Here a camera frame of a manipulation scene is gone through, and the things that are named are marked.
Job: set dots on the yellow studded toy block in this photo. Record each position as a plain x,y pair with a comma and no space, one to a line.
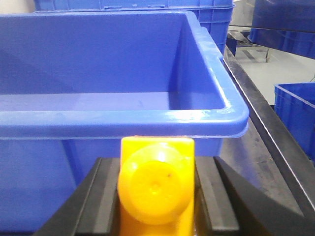
156,186

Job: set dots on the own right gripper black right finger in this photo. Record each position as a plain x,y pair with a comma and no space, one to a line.
226,204

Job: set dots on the stainless steel cart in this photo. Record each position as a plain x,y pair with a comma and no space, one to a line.
267,156

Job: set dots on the large blue crate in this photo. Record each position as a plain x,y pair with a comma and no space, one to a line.
214,15

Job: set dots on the blue target bin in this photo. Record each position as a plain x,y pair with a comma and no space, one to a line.
73,84

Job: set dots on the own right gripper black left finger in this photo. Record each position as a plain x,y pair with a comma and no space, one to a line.
93,208

